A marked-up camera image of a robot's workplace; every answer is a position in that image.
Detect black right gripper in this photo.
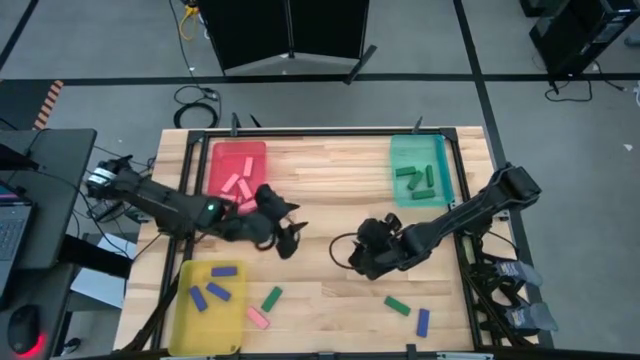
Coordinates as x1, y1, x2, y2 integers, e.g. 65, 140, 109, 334
348, 213, 431, 281

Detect black power brick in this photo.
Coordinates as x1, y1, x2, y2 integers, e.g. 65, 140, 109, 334
90, 200, 126, 224

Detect red translucent plastic bin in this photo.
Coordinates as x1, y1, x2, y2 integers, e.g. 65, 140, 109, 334
207, 140, 268, 216

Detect yellow translucent plastic bin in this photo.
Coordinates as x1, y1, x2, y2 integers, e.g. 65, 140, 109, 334
168, 257, 247, 355

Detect black metal table frame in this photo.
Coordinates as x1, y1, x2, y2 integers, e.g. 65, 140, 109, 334
117, 127, 541, 354

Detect black folding partition screen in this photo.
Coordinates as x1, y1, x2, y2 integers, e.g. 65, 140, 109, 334
197, 0, 379, 85

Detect grey desk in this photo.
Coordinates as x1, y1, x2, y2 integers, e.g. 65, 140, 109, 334
0, 128, 98, 360

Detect black equipment cabinet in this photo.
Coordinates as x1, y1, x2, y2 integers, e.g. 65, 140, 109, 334
528, 0, 640, 79

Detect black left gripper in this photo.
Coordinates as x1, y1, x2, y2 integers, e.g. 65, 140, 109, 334
219, 183, 309, 260

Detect white paper sheet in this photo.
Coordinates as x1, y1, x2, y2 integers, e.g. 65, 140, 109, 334
69, 234, 132, 310

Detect teal translucent plastic bin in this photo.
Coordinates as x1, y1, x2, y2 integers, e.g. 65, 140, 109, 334
388, 133, 456, 209

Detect black desk leg bar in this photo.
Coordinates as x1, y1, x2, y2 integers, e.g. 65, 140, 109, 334
59, 234, 135, 280

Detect black lit computer mouse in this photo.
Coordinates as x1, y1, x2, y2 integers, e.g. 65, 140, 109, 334
6, 304, 41, 355

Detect black coiled floor cable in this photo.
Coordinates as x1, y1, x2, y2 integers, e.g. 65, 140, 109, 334
167, 0, 222, 130

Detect yellow cable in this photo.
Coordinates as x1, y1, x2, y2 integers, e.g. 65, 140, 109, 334
178, 2, 201, 42

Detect dark mat striped edge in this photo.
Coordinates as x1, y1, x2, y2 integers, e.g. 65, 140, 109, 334
0, 78, 65, 132

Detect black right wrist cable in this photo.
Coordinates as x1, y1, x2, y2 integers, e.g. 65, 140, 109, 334
328, 232, 364, 271

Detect grey laptop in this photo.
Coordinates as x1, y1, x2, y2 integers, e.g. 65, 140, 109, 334
0, 182, 35, 296

